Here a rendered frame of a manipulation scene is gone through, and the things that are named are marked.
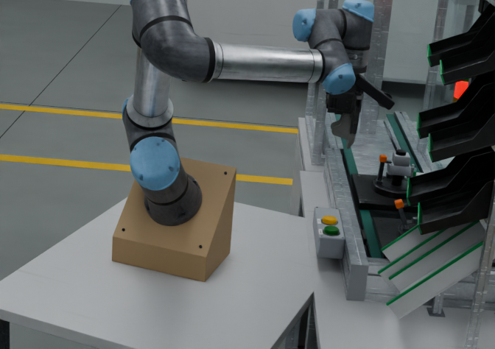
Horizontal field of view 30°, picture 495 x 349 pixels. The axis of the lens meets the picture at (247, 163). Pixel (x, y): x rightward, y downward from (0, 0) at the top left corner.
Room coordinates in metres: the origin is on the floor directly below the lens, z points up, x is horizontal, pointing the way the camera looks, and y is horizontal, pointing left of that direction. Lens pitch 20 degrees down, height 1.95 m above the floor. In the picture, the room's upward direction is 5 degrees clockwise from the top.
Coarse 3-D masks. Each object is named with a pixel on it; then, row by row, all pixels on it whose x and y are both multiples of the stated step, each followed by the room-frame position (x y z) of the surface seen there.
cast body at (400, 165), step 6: (396, 150) 2.58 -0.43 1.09; (402, 150) 2.58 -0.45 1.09; (396, 156) 2.56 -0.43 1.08; (402, 156) 2.56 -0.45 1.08; (408, 156) 2.56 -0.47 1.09; (396, 162) 2.55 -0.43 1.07; (402, 162) 2.55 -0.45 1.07; (408, 162) 2.56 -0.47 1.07; (390, 168) 2.55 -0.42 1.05; (396, 168) 2.55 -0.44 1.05; (402, 168) 2.55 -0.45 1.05; (408, 168) 2.56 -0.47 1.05; (414, 168) 2.58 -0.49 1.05; (390, 174) 2.56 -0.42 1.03; (396, 174) 2.55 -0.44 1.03; (402, 174) 2.55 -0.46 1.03; (408, 174) 2.56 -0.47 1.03
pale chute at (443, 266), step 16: (480, 224) 1.86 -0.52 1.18; (448, 240) 1.87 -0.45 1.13; (464, 240) 1.86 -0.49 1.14; (480, 240) 1.85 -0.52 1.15; (432, 256) 1.87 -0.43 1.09; (448, 256) 1.87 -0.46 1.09; (464, 256) 1.74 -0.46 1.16; (400, 272) 1.88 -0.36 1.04; (416, 272) 1.88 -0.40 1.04; (432, 272) 1.86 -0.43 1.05; (448, 272) 1.74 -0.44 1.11; (464, 272) 1.74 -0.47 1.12; (400, 288) 1.88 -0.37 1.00; (416, 288) 1.75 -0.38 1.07; (432, 288) 1.75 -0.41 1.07; (400, 304) 1.76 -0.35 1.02; (416, 304) 1.75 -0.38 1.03
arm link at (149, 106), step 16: (144, 0) 1.94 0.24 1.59; (160, 0) 1.93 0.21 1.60; (176, 0) 1.94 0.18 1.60; (144, 16) 1.91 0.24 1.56; (160, 16) 1.90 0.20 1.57; (176, 16) 1.90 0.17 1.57; (144, 64) 2.03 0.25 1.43; (144, 80) 2.06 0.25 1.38; (160, 80) 2.06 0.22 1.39; (144, 96) 2.10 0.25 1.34; (160, 96) 2.10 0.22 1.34; (128, 112) 2.16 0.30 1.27; (144, 112) 2.13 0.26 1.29; (160, 112) 2.14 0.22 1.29; (128, 128) 2.18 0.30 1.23; (144, 128) 2.14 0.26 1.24; (160, 128) 2.16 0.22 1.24
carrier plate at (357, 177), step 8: (352, 176) 2.67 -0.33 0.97; (360, 176) 2.67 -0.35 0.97; (368, 176) 2.68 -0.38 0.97; (376, 176) 2.69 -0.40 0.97; (360, 184) 2.60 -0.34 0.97; (368, 184) 2.61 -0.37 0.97; (360, 192) 2.54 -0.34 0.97; (368, 192) 2.54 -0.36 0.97; (360, 200) 2.47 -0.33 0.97; (368, 200) 2.48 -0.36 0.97; (376, 200) 2.48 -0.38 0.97; (384, 200) 2.49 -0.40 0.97; (392, 200) 2.49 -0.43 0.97; (360, 208) 2.46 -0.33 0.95; (368, 208) 2.46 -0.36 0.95; (376, 208) 2.46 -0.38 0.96; (384, 208) 2.46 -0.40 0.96; (392, 208) 2.46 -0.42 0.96; (408, 208) 2.46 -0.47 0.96; (416, 208) 2.46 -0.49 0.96
